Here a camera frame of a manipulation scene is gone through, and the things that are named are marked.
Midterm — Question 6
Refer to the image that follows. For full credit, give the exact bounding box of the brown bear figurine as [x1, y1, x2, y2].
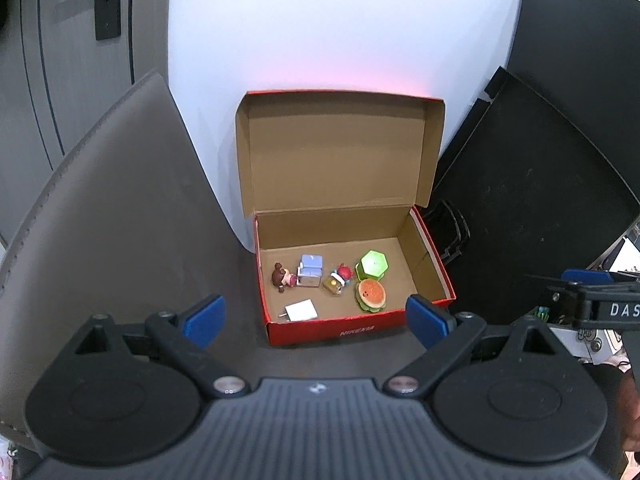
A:
[270, 261, 299, 294]

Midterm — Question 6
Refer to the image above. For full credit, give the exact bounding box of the person's right hand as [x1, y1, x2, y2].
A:
[617, 374, 640, 453]

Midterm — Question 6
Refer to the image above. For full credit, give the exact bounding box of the green hexagonal box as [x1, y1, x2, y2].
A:
[355, 250, 389, 281]

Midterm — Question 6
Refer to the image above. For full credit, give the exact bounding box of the red and yellow figurine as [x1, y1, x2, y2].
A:
[322, 262, 355, 296]

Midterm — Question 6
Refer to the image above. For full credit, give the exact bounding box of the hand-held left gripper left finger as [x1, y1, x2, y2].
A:
[74, 295, 251, 400]

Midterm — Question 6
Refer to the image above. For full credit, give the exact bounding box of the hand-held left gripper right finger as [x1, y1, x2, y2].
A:
[384, 295, 561, 398]

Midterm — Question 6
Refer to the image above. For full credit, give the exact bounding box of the red cardboard shoe box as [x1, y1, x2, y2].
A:
[235, 90, 457, 347]

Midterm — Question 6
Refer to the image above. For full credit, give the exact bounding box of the black flat board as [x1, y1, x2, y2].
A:
[432, 66, 640, 328]

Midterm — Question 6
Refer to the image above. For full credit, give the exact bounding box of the grey door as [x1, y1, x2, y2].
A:
[0, 0, 172, 248]

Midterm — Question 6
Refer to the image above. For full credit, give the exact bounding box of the white shelf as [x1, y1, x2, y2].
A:
[587, 237, 640, 273]

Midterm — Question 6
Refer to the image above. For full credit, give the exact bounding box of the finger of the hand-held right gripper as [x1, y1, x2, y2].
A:
[525, 269, 640, 287]

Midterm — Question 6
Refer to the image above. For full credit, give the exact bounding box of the black tall panel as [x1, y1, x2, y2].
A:
[504, 0, 640, 171]

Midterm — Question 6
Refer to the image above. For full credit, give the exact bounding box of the white charger plug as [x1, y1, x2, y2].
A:
[280, 299, 318, 323]

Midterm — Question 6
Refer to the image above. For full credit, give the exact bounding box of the watermelon burger toy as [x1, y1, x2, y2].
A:
[355, 279, 387, 313]

